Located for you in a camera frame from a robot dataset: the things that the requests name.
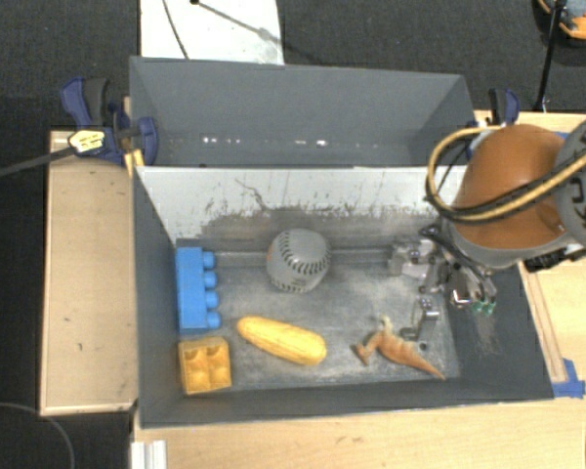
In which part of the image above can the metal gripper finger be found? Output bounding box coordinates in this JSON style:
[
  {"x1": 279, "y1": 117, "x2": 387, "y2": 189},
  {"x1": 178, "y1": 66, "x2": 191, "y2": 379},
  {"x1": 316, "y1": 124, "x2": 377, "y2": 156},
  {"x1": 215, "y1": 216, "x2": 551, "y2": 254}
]
[
  {"x1": 387, "y1": 240, "x2": 437, "y2": 277},
  {"x1": 398, "y1": 296, "x2": 442, "y2": 353}
]

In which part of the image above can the orange toy dinosaur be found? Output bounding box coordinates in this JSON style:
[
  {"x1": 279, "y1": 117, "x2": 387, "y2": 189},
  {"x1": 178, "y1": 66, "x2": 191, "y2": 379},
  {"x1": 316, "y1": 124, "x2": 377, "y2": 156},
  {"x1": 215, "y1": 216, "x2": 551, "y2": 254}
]
[{"x1": 354, "y1": 315, "x2": 447, "y2": 382}]

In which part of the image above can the grey baseball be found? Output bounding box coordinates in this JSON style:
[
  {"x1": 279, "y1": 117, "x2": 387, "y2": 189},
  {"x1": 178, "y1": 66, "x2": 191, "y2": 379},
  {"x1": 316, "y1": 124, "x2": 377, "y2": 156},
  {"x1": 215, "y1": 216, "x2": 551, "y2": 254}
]
[{"x1": 265, "y1": 228, "x2": 333, "y2": 295}]

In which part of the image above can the yellow toy corn cob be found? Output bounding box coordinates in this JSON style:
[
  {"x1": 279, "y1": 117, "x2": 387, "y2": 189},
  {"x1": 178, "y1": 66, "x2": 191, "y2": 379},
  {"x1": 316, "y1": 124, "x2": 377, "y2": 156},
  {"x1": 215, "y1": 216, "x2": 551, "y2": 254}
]
[{"x1": 235, "y1": 315, "x2": 329, "y2": 367}]

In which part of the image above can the grey metal bin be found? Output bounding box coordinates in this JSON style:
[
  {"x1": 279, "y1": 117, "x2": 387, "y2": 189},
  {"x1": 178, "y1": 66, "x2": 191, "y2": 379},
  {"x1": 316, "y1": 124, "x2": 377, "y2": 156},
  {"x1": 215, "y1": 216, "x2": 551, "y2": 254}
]
[{"x1": 128, "y1": 55, "x2": 556, "y2": 429}]

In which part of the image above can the blue toy brick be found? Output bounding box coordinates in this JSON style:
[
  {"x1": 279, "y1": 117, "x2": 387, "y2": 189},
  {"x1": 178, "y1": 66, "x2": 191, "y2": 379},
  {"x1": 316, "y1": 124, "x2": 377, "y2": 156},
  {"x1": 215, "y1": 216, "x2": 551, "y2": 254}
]
[{"x1": 174, "y1": 246, "x2": 223, "y2": 334}]

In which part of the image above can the yellow toy brick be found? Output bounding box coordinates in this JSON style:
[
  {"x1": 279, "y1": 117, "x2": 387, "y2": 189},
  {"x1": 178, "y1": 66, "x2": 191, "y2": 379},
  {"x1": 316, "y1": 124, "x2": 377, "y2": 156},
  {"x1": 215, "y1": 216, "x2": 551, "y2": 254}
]
[{"x1": 177, "y1": 335, "x2": 233, "y2": 397}]

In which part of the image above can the pale wood board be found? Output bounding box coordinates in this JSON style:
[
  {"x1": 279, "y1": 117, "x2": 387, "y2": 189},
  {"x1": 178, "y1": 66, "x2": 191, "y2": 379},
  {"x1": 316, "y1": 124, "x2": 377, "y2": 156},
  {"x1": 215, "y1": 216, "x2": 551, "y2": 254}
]
[{"x1": 38, "y1": 129, "x2": 141, "y2": 417}]

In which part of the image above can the black cylinder on white bracket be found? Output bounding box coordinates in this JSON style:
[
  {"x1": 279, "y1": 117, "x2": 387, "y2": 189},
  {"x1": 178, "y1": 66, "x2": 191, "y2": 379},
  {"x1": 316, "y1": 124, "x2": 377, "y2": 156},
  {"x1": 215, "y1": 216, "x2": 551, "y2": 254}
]
[{"x1": 523, "y1": 243, "x2": 586, "y2": 274}]

